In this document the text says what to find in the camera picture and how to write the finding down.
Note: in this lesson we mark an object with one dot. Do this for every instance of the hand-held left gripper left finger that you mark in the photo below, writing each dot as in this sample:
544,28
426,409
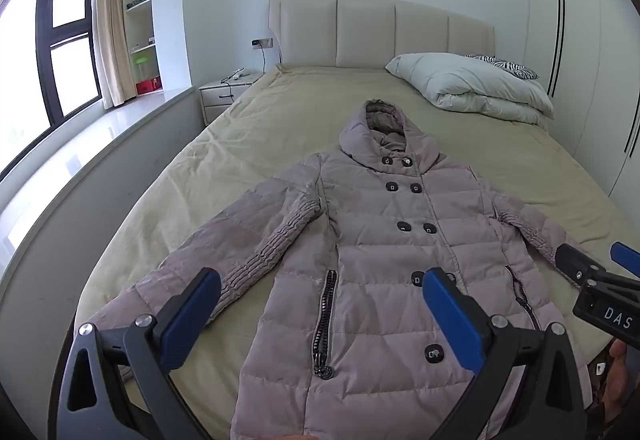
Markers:
190,320

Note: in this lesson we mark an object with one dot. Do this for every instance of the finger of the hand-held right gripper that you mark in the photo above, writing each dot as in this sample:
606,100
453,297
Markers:
627,260
575,265

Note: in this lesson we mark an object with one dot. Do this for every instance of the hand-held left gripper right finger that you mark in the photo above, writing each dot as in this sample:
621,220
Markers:
450,320

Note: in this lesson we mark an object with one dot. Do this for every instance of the mauve hooded puffer jacket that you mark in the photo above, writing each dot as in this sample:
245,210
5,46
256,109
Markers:
380,245

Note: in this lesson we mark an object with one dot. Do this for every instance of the person's right hand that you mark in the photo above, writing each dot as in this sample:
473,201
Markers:
622,375

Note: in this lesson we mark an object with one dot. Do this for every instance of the white wardrobe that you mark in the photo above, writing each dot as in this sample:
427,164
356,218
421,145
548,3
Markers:
585,70

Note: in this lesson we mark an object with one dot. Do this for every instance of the bed with beige sheet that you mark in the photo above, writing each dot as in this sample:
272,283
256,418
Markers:
250,130

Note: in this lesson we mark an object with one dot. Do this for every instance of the white window ledge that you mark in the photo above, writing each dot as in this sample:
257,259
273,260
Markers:
100,140

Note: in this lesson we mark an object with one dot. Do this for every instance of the zebra print pillow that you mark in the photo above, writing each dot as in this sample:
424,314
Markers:
515,67

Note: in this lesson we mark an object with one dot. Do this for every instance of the white folded duvet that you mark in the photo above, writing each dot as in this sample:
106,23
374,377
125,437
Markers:
465,85

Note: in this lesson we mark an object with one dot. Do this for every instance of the white nightstand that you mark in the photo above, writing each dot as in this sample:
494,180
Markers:
220,95

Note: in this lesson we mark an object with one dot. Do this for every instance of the red box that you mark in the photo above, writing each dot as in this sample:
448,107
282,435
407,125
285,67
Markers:
149,85

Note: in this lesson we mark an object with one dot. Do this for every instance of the green plastic container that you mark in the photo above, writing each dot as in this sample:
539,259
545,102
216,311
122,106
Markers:
141,70

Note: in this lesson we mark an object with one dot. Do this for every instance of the black framed window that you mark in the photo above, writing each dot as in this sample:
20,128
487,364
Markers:
75,62

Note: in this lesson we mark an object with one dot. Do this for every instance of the beige curtain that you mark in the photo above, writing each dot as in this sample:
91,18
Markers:
112,30

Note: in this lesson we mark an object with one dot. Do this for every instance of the white pillow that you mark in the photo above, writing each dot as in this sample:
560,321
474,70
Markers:
365,30

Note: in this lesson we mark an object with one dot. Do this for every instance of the dark item on shelf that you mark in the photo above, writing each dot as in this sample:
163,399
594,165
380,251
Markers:
138,1

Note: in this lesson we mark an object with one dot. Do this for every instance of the white wall outlet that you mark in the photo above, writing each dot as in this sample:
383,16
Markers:
262,42

